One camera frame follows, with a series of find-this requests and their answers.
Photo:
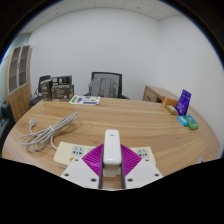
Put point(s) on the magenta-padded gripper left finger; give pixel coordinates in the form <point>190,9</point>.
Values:
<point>80,171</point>

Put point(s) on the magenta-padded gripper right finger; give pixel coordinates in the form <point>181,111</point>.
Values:
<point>143,171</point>

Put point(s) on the white charger block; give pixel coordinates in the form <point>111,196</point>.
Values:
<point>111,146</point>

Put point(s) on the cream power strip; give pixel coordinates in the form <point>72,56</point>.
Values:
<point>66,154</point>

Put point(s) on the small blue box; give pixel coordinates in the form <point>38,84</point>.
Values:
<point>182,120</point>

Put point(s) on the small tan box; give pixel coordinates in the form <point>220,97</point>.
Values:
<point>171,110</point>

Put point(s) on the green box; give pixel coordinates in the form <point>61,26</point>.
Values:
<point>192,123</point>

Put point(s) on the white printed leaflet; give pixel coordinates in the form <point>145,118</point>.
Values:
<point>85,100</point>

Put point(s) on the orange flat box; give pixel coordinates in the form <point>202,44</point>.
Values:
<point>169,101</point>

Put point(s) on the wooden side cabinet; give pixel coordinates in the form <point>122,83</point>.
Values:
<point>151,93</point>

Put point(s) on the purple standing card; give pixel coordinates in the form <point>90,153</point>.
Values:
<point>183,101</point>

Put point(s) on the large dark printed cardboard box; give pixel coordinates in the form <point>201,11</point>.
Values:
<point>62,91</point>

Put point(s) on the black armchair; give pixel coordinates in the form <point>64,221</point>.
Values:
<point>5,126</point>

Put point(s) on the small dark cardboard box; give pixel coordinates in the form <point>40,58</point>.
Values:
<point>45,89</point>

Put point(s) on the wooden shelf unit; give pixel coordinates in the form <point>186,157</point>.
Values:
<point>18,100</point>

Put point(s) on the black mesh office chair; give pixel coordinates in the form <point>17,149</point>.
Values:
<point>118,78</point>

